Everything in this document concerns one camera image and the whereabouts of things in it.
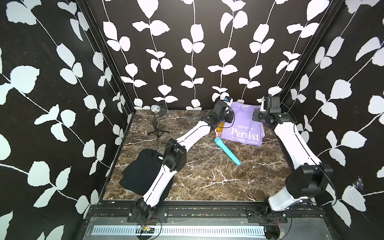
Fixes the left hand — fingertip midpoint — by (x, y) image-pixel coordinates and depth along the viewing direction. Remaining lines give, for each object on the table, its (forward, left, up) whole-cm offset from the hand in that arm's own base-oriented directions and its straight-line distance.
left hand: (234, 109), depth 90 cm
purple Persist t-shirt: (-8, -5, -9) cm, 13 cm away
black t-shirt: (-25, +59, -24) cm, 68 cm away
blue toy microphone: (-10, +9, -19) cm, 23 cm away
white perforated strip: (-56, +66, -23) cm, 89 cm away
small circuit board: (-56, +51, -23) cm, 79 cm away
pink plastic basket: (-5, +9, -19) cm, 21 cm away
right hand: (-5, -11, +4) cm, 12 cm away
